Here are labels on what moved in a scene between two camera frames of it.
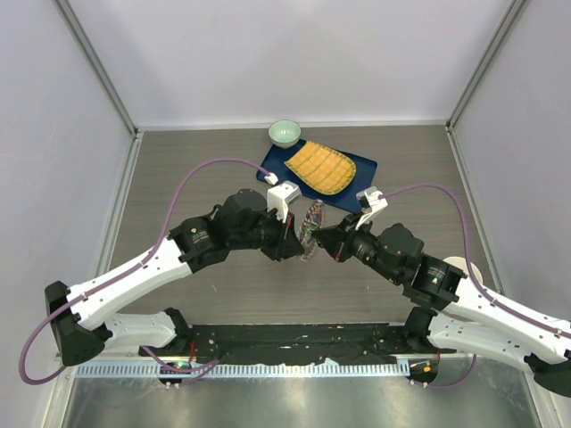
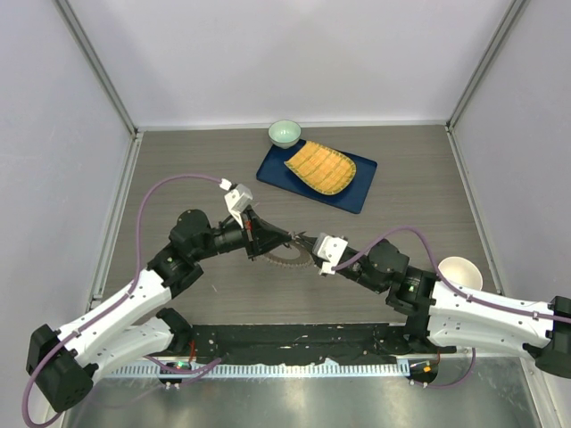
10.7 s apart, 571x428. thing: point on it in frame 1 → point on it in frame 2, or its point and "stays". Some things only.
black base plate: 306,343 stays
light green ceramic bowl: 285,133 stays
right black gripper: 338,241 → 308,241
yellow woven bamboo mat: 326,170 stays
